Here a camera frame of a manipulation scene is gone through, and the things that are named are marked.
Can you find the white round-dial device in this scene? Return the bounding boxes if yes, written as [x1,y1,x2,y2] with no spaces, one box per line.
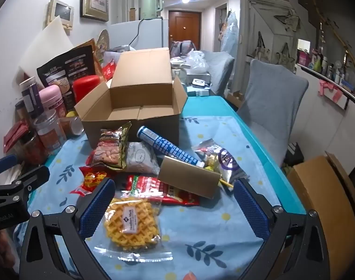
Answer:
[191,78,209,90]

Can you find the blue white tube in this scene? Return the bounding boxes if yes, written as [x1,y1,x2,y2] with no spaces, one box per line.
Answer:
[137,126,206,169]

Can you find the white snack packet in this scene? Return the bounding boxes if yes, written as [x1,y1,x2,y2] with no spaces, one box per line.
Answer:
[123,141,161,176]

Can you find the white refrigerator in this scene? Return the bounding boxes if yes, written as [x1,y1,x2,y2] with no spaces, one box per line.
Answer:
[108,18,169,52]

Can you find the red sachet packets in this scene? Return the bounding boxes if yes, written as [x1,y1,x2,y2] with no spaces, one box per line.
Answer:
[3,121,29,154]

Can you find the red plastic bag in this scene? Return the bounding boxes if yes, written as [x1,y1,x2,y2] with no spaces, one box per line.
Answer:
[102,59,119,81]

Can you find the small wooden frame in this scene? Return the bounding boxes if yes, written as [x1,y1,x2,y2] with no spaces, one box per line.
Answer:
[45,0,75,32]

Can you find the white foam board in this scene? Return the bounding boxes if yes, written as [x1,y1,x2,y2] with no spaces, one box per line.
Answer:
[18,14,77,84]

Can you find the grey covered chair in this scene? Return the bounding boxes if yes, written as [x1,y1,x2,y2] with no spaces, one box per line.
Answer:
[237,59,309,167]

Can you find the hanging clear garment bag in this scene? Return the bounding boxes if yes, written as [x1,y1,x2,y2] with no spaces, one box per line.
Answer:
[219,10,240,53]

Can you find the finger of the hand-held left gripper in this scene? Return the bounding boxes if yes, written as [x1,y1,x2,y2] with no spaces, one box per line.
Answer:
[0,154,20,178]
[0,166,50,207]

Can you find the red green snack packet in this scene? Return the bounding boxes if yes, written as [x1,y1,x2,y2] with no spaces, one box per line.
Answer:
[119,175,201,207]

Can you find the brown wooden door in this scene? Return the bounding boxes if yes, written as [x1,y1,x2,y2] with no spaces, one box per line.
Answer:
[168,10,202,51]

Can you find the row of toiletry bottles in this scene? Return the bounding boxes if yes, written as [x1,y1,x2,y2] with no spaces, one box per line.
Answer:
[296,47,355,94]

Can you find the teal table cover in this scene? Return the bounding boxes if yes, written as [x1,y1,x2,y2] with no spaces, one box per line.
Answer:
[180,95,308,215]

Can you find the clear plastic jar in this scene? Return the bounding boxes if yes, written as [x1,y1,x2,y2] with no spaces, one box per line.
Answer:
[34,111,68,156]

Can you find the pink paper decoration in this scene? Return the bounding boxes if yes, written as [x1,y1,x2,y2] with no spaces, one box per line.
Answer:
[318,79,343,97]

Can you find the dark jar white lid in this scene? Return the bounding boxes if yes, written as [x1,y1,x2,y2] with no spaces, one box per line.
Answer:
[19,76,45,121]

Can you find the orange snack bag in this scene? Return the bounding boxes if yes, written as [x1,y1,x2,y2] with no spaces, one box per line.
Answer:
[74,38,106,80]

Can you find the green electric kettle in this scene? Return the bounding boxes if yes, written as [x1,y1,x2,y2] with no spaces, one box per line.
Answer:
[140,0,164,20]

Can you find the tipped glass jar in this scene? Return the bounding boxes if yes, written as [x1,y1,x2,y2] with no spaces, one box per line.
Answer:
[59,116,85,137]

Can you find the gold peanut snack packet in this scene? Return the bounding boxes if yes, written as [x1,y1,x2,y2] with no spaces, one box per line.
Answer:
[86,122,132,170]

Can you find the black lidded jar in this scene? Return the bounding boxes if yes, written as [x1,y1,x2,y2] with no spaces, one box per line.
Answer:
[18,130,49,164]

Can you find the yellow green lollipop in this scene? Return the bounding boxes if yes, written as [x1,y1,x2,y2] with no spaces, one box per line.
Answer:
[205,163,235,189]

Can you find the pink jar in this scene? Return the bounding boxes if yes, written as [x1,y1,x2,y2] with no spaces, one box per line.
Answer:
[38,84,68,121]

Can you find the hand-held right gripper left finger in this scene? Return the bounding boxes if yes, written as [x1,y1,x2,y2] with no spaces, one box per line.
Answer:
[18,178,117,280]

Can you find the red lidded container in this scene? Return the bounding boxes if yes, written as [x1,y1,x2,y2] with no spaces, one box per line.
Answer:
[73,75,101,105]

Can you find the black power cord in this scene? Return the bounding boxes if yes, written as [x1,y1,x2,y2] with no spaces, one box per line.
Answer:
[129,19,143,48]

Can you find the red yellow snack packet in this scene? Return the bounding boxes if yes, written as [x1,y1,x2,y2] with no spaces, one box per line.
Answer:
[70,166,117,196]

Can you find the black snack bag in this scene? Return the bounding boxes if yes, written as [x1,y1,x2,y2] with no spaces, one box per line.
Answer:
[37,45,98,110]

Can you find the silver purple snack packet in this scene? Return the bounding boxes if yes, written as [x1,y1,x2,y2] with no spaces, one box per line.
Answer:
[193,138,250,186]

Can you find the clear waffle packet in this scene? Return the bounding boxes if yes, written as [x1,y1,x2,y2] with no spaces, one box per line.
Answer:
[94,197,174,262]

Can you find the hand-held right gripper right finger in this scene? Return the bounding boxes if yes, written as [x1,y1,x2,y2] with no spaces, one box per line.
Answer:
[233,177,339,280]

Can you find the patterned backpack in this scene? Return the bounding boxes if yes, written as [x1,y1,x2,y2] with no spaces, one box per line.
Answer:
[170,40,196,59]

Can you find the white cabinet with stars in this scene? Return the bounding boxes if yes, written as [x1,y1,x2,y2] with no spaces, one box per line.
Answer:
[248,0,301,65]

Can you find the white plastic bag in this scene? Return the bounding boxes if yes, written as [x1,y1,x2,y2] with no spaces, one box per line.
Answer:
[184,50,209,72]

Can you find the small brown jar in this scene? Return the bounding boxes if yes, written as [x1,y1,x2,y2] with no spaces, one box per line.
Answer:
[15,99,31,123]

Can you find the blue floral tablecloth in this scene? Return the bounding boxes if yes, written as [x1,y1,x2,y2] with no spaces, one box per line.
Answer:
[13,117,283,280]

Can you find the woven straw fan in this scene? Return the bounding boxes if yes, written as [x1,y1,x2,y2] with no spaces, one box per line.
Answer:
[96,29,110,51]

